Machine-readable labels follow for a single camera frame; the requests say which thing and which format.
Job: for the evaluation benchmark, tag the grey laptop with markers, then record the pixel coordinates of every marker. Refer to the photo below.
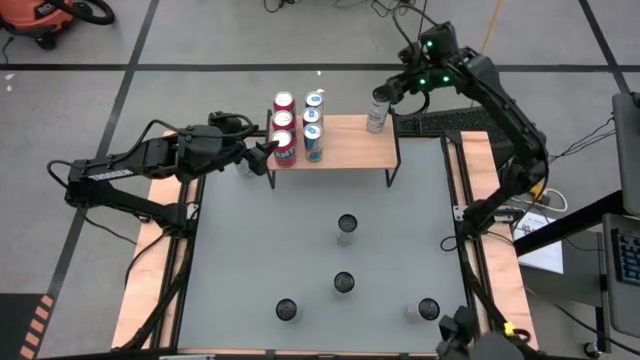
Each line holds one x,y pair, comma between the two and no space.
622,310

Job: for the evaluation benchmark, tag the white Celsius can blue palm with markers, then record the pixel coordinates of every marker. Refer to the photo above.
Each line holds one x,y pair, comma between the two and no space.
286,310

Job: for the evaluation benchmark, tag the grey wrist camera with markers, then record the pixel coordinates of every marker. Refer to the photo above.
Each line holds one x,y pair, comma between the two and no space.
225,122
410,55

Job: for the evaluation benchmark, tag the wood table side board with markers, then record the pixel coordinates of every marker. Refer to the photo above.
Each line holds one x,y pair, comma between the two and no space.
510,285
142,290

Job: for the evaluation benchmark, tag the white paper sheet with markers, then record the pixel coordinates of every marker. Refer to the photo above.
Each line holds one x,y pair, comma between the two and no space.
542,255

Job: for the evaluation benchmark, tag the silver blue Red Bull can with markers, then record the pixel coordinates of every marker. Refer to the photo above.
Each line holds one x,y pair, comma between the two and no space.
311,116
314,100
313,142

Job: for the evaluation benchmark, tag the red Fanta can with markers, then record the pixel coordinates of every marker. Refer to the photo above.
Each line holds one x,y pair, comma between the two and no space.
283,120
284,147
284,101

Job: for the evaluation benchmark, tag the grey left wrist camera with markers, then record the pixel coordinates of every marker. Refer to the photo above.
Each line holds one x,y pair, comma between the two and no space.
225,122

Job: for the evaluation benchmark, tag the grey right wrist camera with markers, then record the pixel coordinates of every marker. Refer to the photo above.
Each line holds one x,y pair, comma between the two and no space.
410,55

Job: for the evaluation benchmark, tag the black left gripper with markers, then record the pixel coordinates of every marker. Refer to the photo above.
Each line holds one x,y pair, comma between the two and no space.
232,152

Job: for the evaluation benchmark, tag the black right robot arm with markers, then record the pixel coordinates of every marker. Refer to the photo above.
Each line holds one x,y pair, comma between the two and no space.
500,100

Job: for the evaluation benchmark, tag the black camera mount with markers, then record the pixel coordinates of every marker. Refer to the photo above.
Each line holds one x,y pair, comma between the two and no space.
460,325

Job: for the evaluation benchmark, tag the wood shelf black metal frame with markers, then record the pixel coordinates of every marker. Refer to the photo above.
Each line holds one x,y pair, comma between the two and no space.
350,145

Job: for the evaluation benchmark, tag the white Celsius can blue print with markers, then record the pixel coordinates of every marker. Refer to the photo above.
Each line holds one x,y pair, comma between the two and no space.
347,223

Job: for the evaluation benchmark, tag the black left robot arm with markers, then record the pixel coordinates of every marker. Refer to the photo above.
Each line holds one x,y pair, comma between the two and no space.
150,152

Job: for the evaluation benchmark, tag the black mat orange stripes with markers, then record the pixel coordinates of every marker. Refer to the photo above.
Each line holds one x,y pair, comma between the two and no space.
15,325

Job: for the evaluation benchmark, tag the black table frame rail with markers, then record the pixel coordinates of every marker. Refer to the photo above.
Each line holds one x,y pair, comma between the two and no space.
452,175
184,260

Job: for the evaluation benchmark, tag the white Celsius can red patch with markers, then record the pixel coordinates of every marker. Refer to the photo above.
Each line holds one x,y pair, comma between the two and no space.
344,282
240,170

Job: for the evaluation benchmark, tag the orange shop vacuum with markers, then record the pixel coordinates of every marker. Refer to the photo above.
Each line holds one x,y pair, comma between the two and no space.
30,15

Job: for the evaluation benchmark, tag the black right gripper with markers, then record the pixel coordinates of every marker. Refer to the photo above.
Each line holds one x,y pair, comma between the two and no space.
412,84

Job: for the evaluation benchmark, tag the white Celsius can blue band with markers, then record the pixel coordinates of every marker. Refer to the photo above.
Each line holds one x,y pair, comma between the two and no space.
376,117

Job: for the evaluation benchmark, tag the grey monitor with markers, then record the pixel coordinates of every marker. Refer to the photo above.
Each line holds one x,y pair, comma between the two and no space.
627,150

